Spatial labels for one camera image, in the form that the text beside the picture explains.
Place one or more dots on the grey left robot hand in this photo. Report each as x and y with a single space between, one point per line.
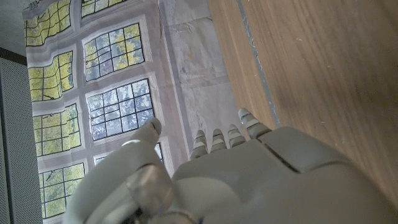
248 180

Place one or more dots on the printed window backdrop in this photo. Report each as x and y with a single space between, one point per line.
118 62

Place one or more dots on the grey perforated panel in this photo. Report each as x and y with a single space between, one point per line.
18 140

